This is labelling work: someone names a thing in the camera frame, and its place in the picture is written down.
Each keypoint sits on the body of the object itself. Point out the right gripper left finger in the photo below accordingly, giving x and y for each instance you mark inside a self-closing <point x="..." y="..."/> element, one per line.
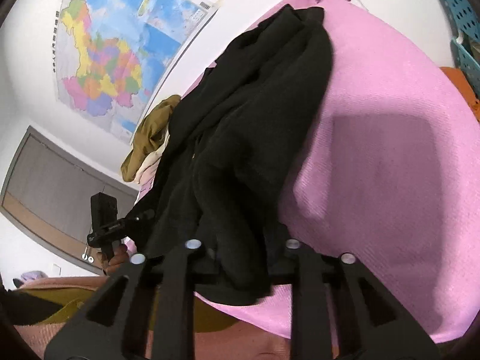
<point x="144" y="311"/>

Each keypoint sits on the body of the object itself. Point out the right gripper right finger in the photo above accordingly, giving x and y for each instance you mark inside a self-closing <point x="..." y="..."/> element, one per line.
<point x="341" y="310"/>

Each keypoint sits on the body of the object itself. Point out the black coat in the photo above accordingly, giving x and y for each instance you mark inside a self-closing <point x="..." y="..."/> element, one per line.
<point x="232" y="141"/>

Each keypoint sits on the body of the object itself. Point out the pink sleeved left forearm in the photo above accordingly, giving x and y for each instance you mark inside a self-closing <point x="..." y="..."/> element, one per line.
<point x="91" y="283"/>

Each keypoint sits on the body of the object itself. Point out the person's left hand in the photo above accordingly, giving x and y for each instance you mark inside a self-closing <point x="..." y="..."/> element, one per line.
<point x="110" y="265"/>

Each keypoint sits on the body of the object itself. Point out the cream white garment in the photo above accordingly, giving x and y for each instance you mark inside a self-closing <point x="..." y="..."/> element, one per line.
<point x="148" y="167"/>

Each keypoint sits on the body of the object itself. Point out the grey wooden door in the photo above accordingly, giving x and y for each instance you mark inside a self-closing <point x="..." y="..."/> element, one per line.
<point x="46" y="194"/>

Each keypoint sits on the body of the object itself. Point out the mustard yellow garment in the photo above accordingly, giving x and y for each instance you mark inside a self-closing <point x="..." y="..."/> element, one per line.
<point x="148" y="137"/>

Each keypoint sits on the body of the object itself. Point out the pink bed sheet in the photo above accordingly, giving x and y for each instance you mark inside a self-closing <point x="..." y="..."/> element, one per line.
<point x="390" y="172"/>

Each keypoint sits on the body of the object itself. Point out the orange item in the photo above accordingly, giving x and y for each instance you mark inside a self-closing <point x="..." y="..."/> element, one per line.
<point x="457" y="77"/>

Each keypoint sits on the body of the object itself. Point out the blue plastic basket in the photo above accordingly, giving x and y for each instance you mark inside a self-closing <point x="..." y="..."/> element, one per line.
<point x="463" y="17"/>

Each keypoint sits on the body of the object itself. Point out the wall map poster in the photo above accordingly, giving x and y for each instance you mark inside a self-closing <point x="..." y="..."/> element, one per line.
<point x="111" y="57"/>

